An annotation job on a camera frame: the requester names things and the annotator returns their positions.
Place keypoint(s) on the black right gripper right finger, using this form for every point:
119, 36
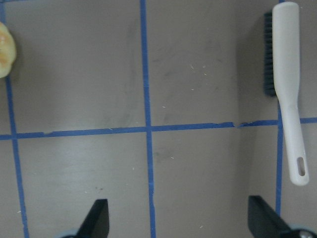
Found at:
264, 222

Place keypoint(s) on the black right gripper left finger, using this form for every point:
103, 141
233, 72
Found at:
96, 223

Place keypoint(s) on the white hand brush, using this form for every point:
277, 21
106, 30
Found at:
282, 74

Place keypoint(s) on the toy croissant bread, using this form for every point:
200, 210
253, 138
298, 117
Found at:
7, 51

